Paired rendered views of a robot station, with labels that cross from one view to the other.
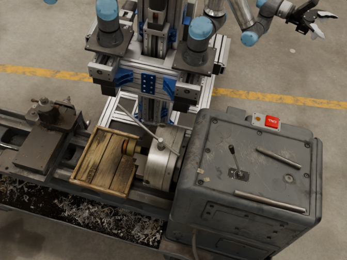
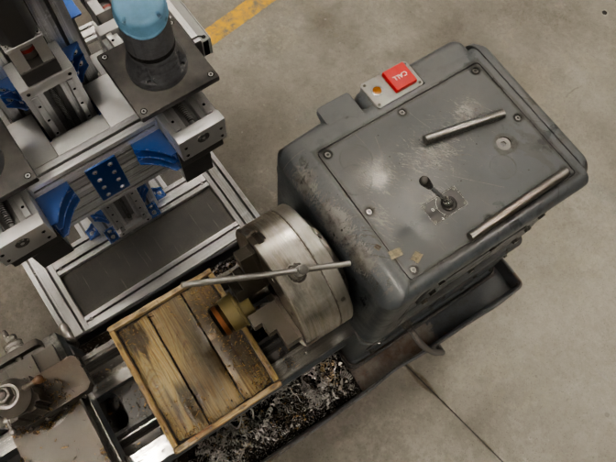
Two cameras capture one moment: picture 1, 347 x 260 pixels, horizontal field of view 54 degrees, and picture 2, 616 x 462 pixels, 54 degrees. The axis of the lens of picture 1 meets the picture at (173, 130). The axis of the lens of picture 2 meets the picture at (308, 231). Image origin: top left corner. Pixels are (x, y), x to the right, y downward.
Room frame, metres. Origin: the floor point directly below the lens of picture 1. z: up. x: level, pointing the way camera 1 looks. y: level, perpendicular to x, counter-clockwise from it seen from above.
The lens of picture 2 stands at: (0.50, 0.31, 2.43)
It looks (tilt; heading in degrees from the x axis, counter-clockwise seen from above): 69 degrees down; 313
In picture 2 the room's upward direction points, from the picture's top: 7 degrees clockwise
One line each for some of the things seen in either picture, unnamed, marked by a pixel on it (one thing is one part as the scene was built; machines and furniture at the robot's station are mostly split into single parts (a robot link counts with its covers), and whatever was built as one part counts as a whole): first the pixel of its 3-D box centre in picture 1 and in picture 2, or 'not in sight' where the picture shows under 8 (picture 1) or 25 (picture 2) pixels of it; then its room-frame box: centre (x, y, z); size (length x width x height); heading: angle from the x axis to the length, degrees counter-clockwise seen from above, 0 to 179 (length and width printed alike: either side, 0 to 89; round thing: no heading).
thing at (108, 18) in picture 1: (107, 13); not in sight; (1.46, 0.44, 1.33); 0.13 x 0.12 x 0.14; 16
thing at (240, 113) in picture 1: (235, 115); (340, 115); (0.98, -0.28, 1.24); 0.09 x 0.08 x 0.03; 82
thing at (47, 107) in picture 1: (45, 103); (9, 397); (0.96, 0.64, 1.13); 0.08 x 0.08 x 0.03
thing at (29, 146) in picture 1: (47, 134); (53, 429); (0.90, 0.65, 0.95); 0.43 x 0.17 x 0.05; 172
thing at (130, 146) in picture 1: (132, 148); (233, 312); (0.82, 0.18, 1.08); 0.09 x 0.09 x 0.09; 84
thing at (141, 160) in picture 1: (142, 167); (282, 326); (0.72, 0.12, 1.08); 0.12 x 0.11 x 0.05; 172
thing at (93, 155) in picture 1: (110, 160); (194, 357); (0.83, 0.31, 0.89); 0.36 x 0.30 x 0.04; 172
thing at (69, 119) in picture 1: (56, 121); (46, 397); (0.96, 0.62, 0.99); 0.20 x 0.10 x 0.05; 82
